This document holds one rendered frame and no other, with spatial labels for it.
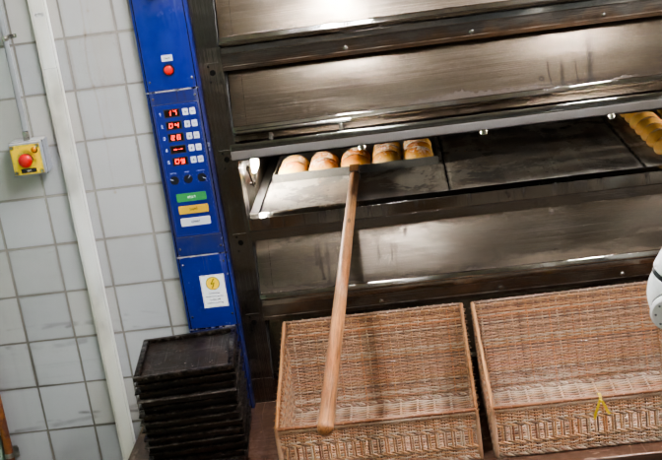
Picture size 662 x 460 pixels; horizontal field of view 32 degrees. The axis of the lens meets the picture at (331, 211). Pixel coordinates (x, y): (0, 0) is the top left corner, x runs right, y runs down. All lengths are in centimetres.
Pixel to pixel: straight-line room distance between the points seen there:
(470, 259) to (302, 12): 88
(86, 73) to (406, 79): 93
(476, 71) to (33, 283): 149
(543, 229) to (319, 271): 68
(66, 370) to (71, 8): 113
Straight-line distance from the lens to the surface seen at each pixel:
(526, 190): 344
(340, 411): 352
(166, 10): 333
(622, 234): 352
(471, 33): 333
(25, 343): 375
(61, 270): 363
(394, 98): 334
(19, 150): 347
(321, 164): 381
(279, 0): 333
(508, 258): 348
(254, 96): 337
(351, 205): 335
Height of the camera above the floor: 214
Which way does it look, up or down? 16 degrees down
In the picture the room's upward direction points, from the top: 8 degrees counter-clockwise
